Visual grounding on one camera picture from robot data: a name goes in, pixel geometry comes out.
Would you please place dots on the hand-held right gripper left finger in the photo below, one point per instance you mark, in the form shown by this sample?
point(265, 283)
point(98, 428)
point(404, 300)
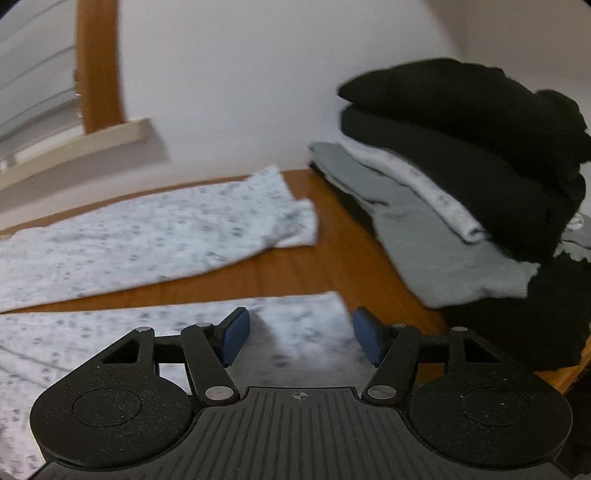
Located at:
point(238, 334)

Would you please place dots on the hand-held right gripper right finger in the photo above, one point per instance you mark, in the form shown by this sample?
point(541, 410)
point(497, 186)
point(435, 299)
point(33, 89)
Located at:
point(367, 337)

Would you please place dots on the white patterned pants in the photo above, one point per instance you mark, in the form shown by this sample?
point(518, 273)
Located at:
point(138, 240)

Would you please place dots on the grey folded garment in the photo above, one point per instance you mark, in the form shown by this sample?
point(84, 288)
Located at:
point(438, 258)

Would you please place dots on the black bag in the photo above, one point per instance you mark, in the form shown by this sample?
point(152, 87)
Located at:
point(531, 323)

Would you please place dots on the white patterned folded garment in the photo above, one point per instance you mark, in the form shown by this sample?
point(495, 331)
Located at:
point(415, 177)

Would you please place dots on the black folded garment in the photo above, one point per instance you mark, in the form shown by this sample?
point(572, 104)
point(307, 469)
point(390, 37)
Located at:
point(461, 175)
point(461, 97)

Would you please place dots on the beige windowsill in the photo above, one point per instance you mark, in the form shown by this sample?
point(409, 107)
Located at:
point(83, 147)

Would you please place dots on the grey window blind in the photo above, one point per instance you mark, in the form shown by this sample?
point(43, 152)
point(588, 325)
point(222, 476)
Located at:
point(32, 69)

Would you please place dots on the wooden window frame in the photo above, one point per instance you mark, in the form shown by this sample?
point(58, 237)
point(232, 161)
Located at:
point(99, 60)

